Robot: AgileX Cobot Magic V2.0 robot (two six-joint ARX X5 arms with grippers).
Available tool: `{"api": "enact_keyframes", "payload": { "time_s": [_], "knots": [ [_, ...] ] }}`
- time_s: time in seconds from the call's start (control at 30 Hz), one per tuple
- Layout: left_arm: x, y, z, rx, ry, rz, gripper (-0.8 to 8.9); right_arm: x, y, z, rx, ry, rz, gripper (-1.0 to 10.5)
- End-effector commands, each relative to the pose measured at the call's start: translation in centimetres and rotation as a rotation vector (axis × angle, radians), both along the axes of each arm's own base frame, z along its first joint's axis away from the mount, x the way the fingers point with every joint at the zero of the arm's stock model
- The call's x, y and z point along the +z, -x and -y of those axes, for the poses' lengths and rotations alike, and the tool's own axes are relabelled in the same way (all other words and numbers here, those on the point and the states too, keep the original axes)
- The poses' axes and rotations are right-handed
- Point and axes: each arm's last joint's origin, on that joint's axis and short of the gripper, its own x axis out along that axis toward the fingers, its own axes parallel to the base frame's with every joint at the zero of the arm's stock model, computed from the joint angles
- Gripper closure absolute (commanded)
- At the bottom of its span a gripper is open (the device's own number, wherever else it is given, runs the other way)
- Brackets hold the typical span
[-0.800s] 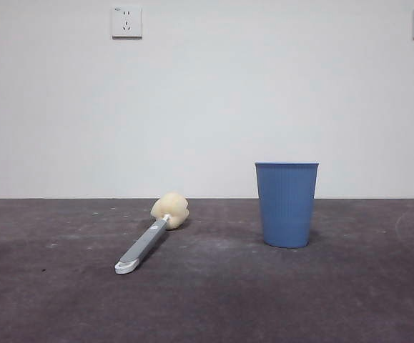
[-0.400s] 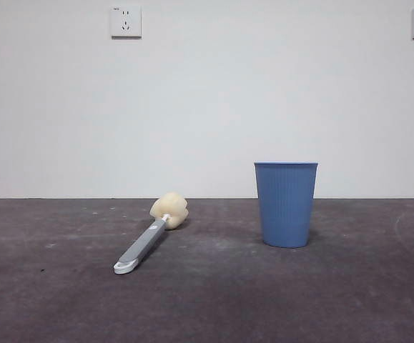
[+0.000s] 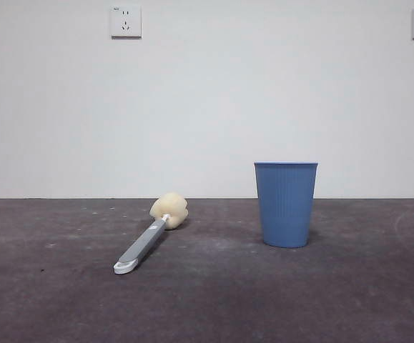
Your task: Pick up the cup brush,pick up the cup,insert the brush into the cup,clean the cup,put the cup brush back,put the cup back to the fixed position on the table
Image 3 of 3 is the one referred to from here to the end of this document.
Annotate blue ribbed plastic cup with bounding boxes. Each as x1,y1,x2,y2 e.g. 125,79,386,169
253,161,319,249

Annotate grey-handled sponge cup brush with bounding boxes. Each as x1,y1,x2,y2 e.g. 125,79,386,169
112,192,189,276

